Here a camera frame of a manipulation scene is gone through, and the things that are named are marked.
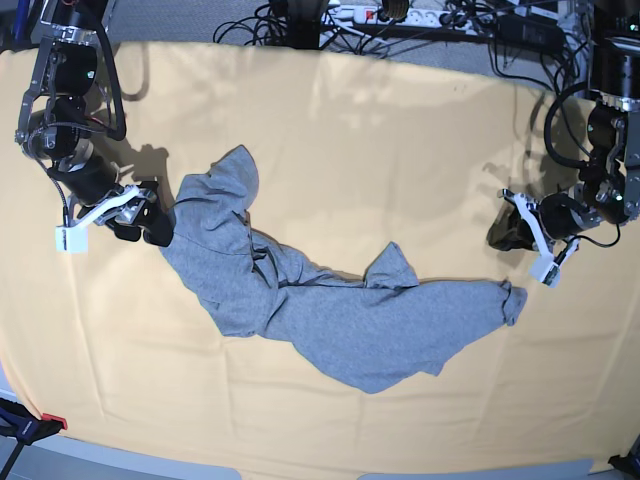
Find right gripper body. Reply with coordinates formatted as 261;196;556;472
97;182;160;238

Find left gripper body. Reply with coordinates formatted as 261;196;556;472
499;189;550;253

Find grey t-shirt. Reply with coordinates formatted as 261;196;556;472
162;146;527;394

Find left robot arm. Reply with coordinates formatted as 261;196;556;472
487;1;639;251

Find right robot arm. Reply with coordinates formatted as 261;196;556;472
15;1;173;253

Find black power adapter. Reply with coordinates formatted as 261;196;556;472
496;15;565;55

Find blue red table clamp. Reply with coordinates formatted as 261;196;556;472
1;398;67;446

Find white power strip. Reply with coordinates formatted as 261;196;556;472
322;2;489;36

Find black clamp right corner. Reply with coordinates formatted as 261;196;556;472
608;444;640;480

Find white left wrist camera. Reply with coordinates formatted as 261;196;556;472
529;253;561;288

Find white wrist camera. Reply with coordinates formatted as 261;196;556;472
529;253;561;288
55;226;89;254

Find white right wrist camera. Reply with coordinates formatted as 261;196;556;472
55;226;89;254

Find tangled black cables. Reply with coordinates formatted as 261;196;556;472
212;0;591;94

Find black table post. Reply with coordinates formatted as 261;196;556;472
269;0;329;50

